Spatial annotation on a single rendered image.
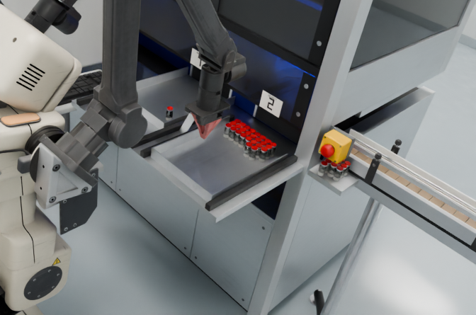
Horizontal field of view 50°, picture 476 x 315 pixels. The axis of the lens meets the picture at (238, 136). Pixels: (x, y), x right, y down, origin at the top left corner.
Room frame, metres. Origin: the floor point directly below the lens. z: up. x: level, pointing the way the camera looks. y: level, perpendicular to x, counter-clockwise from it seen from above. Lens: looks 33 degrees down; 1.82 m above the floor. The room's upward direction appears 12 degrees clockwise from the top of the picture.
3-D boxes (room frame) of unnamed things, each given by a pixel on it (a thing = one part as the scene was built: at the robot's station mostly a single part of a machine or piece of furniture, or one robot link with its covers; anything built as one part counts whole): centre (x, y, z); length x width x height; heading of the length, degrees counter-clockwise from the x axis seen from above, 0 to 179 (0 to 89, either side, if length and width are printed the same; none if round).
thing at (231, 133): (1.37, -0.03, 0.90); 0.18 x 0.02 x 0.05; 54
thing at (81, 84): (1.58, 0.66, 0.82); 0.40 x 0.14 x 0.02; 142
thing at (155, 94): (1.57, 0.25, 0.90); 0.34 x 0.26 x 0.04; 144
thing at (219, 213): (1.42, 0.15, 0.87); 0.70 x 0.48 x 0.02; 54
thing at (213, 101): (1.09, 0.09, 1.19); 0.10 x 0.07 x 0.07; 144
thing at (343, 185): (1.35, -0.34, 0.87); 0.14 x 0.13 x 0.02; 144
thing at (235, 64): (1.13, 0.07, 1.29); 0.11 x 0.09 x 0.12; 147
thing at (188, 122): (1.35, 0.20, 0.91); 0.14 x 0.03 x 0.06; 144
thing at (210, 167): (1.28, 0.04, 0.90); 0.34 x 0.26 x 0.04; 144
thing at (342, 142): (1.32, -0.30, 0.99); 0.08 x 0.07 x 0.07; 144
